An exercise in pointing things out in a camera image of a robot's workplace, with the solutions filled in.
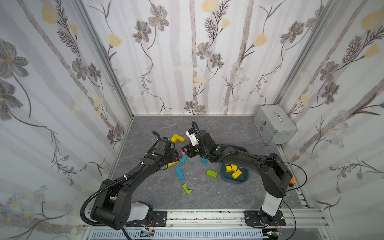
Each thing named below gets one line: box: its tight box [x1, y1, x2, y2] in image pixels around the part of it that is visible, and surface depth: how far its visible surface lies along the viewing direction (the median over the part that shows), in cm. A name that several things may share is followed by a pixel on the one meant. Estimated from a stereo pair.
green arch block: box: [182, 183, 192, 194], surface depth 84 cm
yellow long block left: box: [231, 169, 243, 180], surface depth 90 cm
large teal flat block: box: [175, 166, 185, 181], surface depth 90 cm
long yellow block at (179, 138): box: [173, 133, 186, 143], surface depth 106 cm
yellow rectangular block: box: [226, 165, 232, 173], surface depth 90 cm
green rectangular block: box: [206, 169, 218, 179], surface depth 90 cm
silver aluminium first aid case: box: [253, 104, 299, 146], surface depth 100 cm
